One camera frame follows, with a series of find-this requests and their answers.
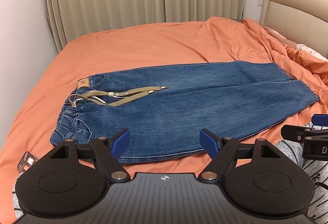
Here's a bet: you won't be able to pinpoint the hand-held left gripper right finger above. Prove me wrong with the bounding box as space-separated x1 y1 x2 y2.
198 128 281 181

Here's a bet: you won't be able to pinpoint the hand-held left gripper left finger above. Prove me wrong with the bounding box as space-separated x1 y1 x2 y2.
49 129 131 182

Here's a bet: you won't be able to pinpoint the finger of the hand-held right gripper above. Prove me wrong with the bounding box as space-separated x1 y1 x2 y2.
281 125 312 141
312 114 328 128

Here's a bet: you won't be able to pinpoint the blue denim pants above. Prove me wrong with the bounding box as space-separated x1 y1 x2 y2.
49 60 319 164

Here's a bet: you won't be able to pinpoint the person's grey patterned clothing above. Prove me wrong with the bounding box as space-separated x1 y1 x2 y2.
274 122 328 224

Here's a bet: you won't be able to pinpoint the olive webbing belt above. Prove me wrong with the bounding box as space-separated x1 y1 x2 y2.
69 86 169 108

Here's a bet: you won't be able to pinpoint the white floral pillow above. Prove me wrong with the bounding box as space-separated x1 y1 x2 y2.
296 44 328 61

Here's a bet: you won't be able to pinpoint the orange bed sheet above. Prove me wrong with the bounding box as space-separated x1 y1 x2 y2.
0 17 328 214

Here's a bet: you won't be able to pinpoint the smartphone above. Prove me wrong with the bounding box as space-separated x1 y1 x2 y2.
17 152 39 173

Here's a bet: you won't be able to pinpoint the beige padded headboard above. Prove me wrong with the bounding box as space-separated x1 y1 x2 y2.
259 0 328 58

